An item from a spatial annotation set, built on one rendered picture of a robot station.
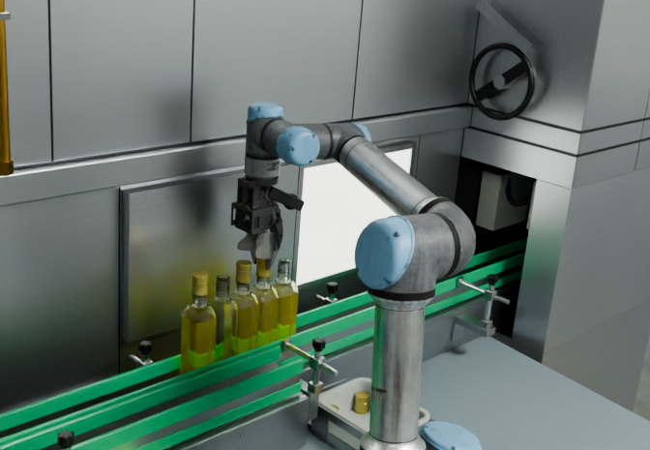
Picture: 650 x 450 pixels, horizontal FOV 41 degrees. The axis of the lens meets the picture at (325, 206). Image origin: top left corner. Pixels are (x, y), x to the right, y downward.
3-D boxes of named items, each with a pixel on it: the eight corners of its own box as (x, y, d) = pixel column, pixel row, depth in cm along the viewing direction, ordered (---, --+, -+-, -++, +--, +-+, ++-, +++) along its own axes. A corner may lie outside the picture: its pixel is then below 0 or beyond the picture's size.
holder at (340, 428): (344, 398, 218) (347, 371, 216) (429, 449, 200) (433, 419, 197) (294, 421, 207) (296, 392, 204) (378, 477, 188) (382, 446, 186)
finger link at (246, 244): (230, 262, 194) (236, 225, 190) (251, 256, 198) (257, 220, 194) (239, 268, 192) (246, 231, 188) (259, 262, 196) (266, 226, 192)
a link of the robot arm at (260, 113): (260, 109, 175) (239, 101, 182) (257, 163, 179) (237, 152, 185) (293, 107, 180) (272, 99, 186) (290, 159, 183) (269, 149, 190)
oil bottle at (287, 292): (279, 355, 210) (284, 273, 203) (294, 364, 206) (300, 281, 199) (260, 362, 206) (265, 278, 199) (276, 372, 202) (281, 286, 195)
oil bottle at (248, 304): (240, 369, 202) (244, 284, 195) (255, 378, 198) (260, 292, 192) (221, 375, 198) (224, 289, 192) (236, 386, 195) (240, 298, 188)
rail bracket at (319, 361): (287, 369, 203) (291, 319, 199) (339, 400, 192) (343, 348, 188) (278, 373, 201) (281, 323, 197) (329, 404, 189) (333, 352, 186)
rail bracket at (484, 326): (456, 334, 250) (466, 260, 243) (505, 357, 238) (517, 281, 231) (445, 338, 246) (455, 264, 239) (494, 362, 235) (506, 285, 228)
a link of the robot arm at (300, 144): (338, 129, 174) (308, 117, 183) (291, 130, 168) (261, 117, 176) (333, 167, 176) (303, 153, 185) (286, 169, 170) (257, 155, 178)
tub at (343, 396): (361, 405, 215) (364, 374, 212) (430, 447, 200) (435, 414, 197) (309, 429, 203) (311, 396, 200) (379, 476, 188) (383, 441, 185)
